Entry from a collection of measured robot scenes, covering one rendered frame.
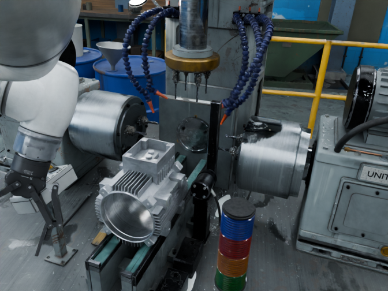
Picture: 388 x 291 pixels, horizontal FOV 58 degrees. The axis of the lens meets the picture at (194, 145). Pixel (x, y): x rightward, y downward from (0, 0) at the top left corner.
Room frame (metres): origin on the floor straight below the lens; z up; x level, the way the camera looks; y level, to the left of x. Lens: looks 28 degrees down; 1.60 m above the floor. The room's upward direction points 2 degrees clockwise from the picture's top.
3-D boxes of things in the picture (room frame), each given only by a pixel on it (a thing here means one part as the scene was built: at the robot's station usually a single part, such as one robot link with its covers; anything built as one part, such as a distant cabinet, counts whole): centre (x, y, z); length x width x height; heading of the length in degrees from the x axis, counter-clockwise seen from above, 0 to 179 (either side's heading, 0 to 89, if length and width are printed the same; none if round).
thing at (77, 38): (2.95, 1.07, 0.99); 0.24 x 0.22 x 0.24; 83
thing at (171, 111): (1.26, -0.02, 0.97); 0.30 x 0.11 x 0.34; 72
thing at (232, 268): (0.50, -0.08, 1.10); 0.06 x 0.06 x 0.04
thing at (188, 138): (1.20, 0.00, 1.01); 0.15 x 0.02 x 0.15; 72
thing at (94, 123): (1.22, 0.37, 1.04); 0.37 x 0.25 x 0.25; 72
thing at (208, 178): (1.03, -0.13, 0.92); 0.45 x 0.13 x 0.24; 162
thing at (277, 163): (1.01, -0.29, 1.04); 0.41 x 0.25 x 0.25; 72
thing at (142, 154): (0.84, 0.12, 1.11); 0.12 x 0.11 x 0.07; 161
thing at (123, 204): (0.80, 0.13, 1.01); 0.20 x 0.19 x 0.19; 161
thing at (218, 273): (0.50, -0.08, 1.05); 0.06 x 0.06 x 0.04
